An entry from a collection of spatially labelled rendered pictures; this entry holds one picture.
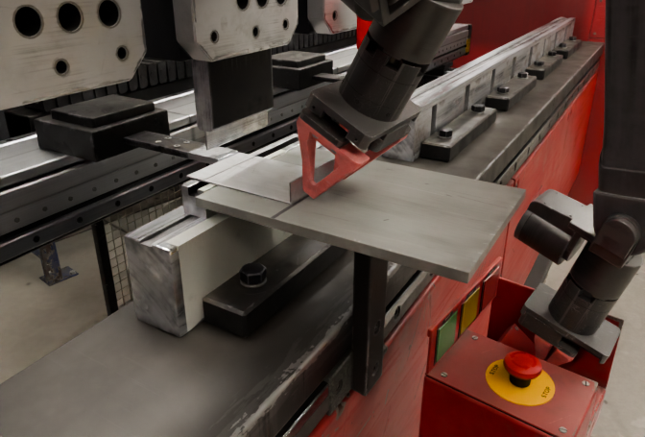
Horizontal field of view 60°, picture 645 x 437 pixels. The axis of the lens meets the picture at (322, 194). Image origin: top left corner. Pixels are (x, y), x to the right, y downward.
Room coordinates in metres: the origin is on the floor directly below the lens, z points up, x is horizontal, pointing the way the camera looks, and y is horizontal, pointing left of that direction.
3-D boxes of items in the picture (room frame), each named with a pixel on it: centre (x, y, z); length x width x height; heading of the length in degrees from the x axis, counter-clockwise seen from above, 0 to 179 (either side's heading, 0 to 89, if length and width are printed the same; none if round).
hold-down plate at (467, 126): (1.05, -0.27, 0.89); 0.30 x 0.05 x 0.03; 149
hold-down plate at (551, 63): (1.74, -0.69, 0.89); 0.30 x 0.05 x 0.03; 149
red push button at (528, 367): (0.48, -0.22, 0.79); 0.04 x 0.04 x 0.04
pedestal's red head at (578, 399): (0.52, -0.24, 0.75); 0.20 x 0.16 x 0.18; 142
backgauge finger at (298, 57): (1.02, -0.01, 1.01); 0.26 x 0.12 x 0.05; 59
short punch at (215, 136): (0.57, 0.09, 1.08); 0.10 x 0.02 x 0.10; 149
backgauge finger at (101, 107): (0.65, 0.22, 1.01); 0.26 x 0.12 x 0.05; 59
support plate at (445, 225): (0.49, -0.04, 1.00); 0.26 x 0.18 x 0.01; 59
